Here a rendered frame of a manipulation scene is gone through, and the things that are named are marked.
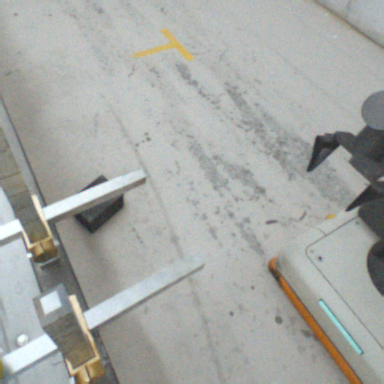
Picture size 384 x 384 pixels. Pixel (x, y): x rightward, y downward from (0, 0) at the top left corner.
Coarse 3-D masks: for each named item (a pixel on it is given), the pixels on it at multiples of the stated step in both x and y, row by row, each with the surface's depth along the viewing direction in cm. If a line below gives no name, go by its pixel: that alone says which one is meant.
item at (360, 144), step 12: (336, 132) 63; (348, 132) 66; (360, 132) 62; (372, 132) 59; (348, 144) 62; (360, 144) 61; (372, 144) 59; (360, 156) 60; (372, 156) 60; (372, 168) 59
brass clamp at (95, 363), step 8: (72, 296) 66; (72, 304) 65; (80, 312) 64; (80, 320) 63; (88, 328) 62; (88, 336) 62; (96, 352) 60; (88, 360) 59; (96, 360) 60; (104, 360) 61; (72, 368) 59; (80, 368) 59; (88, 368) 59; (96, 368) 59; (72, 376) 59; (80, 376) 58; (88, 376) 58; (96, 376) 59
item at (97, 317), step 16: (192, 256) 73; (160, 272) 70; (176, 272) 71; (192, 272) 72; (144, 288) 68; (160, 288) 69; (112, 304) 66; (128, 304) 66; (96, 320) 64; (112, 320) 67; (48, 336) 62; (16, 352) 60; (32, 352) 61; (48, 352) 61; (16, 368) 59
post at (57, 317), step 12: (60, 288) 41; (36, 300) 40; (48, 300) 40; (60, 300) 40; (36, 312) 40; (48, 312) 39; (60, 312) 40; (72, 312) 41; (48, 324) 39; (60, 324) 41; (72, 324) 43; (60, 336) 44; (72, 336) 47; (84, 336) 49; (60, 348) 48; (72, 348) 50; (84, 348) 54; (72, 360) 55; (84, 360) 59
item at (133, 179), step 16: (128, 176) 87; (144, 176) 87; (96, 192) 83; (112, 192) 84; (48, 208) 80; (64, 208) 80; (80, 208) 82; (16, 224) 77; (48, 224) 80; (0, 240) 75; (16, 240) 78
